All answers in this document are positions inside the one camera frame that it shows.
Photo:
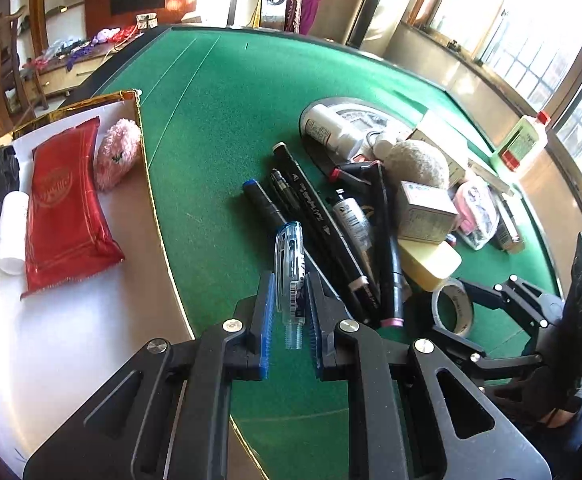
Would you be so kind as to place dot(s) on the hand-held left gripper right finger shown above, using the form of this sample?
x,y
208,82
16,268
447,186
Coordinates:
x,y
315,325

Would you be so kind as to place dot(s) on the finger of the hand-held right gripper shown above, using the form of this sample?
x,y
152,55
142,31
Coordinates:
x,y
516,295
491,370

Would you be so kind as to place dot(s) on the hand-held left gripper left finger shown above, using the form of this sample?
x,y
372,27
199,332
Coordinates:
x,y
267,325

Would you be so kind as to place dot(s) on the clear blue pen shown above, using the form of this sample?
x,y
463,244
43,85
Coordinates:
x,y
291,260

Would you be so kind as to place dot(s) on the yellow plastic case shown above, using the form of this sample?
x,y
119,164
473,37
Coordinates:
x,y
431,260

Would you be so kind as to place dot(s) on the pink white bagged item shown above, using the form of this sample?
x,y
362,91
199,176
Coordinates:
x,y
473,207

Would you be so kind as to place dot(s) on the small white printed box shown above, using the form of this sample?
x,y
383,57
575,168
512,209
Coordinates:
x,y
423,210

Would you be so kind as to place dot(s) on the black gel pen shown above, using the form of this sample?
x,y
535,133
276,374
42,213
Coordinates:
x,y
283,187

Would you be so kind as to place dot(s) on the beige fuzzy ball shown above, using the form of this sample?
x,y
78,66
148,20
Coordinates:
x,y
416,165

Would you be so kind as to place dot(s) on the gold-edged white box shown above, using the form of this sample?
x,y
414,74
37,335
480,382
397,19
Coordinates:
x,y
96,335

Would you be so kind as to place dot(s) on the white cardboard box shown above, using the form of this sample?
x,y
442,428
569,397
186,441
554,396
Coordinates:
x,y
436,130

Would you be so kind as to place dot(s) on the large white labelled bottle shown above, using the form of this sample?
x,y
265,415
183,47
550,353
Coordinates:
x,y
326,132

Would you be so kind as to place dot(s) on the brown packet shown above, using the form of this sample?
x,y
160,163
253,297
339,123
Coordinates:
x,y
508,230

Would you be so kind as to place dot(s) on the black marker with white label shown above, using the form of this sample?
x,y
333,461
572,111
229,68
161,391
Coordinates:
x,y
353,215

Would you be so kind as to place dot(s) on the black marker with blue cap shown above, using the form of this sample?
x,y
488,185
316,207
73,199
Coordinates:
x,y
266,205

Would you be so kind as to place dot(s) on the white bottle with red cap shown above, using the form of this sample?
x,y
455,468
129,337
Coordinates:
x,y
523,142

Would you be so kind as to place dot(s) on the tiny white bottle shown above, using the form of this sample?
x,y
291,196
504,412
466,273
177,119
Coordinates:
x,y
383,142

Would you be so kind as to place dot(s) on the pink fuzzy pompom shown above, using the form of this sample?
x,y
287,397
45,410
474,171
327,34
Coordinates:
x,y
118,152

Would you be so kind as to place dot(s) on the red foil packet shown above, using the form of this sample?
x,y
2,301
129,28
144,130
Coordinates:
x,y
66,210

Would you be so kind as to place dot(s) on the wood-framed barred window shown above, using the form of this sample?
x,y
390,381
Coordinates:
x,y
521,20

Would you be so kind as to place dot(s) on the black ribbed round object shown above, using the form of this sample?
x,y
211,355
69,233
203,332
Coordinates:
x,y
1,180

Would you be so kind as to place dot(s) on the floor-standing air conditioner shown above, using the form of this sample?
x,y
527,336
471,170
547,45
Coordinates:
x,y
343,10

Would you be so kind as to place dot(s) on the low wooden cabinet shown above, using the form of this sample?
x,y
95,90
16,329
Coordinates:
x,y
71,72

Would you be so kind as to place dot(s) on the white power strip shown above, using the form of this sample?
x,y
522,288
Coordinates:
x,y
147,20

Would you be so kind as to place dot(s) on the colourful clutter pile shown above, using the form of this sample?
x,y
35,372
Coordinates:
x,y
81,47

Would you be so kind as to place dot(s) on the wooden wall unit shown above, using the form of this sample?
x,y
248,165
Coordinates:
x,y
38,5

